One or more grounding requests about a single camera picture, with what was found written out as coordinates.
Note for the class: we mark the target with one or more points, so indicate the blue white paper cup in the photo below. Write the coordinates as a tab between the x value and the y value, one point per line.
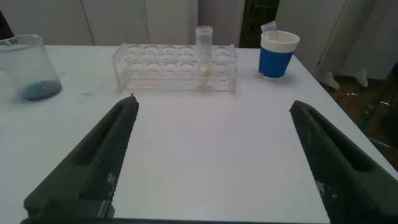
275	62

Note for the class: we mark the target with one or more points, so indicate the white folding partition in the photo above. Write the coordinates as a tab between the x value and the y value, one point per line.
124	18
326	31

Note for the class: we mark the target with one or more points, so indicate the clear plastic test tube rack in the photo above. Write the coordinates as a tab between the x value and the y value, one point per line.
161	77

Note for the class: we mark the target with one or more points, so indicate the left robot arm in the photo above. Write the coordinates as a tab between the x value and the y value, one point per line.
4	28

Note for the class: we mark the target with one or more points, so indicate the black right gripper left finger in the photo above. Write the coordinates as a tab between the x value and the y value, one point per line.
93	161

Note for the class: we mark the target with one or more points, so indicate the test tube with pale liquid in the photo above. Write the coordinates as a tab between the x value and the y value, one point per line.
204	56

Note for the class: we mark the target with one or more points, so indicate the clear glass beaker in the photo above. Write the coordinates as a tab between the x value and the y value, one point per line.
37	90

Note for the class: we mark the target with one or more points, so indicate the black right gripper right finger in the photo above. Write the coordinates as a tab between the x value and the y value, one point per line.
342	168

